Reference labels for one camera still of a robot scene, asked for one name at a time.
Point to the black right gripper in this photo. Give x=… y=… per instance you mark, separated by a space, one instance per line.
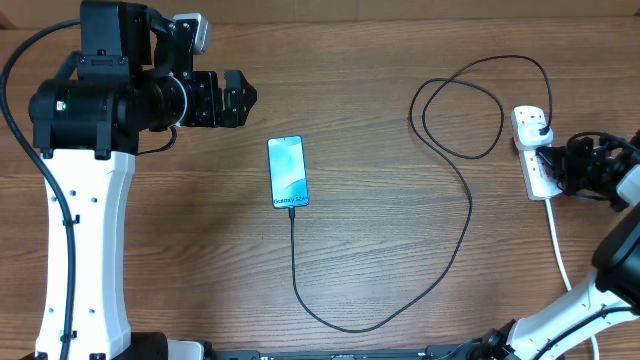
x=560 y=159

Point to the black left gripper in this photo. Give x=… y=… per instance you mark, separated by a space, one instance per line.
x=210 y=113

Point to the blue Samsung Galaxy smartphone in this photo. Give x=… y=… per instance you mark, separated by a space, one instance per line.
x=288 y=177

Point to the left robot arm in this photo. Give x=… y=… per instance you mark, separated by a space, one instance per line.
x=133 y=73

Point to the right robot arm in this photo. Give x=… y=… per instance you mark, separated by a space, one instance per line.
x=608 y=296

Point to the white USB charger plug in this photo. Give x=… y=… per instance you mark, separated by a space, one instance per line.
x=529 y=137

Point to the white power strip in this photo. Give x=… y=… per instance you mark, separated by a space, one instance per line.
x=538 y=181

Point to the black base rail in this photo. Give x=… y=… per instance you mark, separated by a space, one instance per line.
x=431 y=352

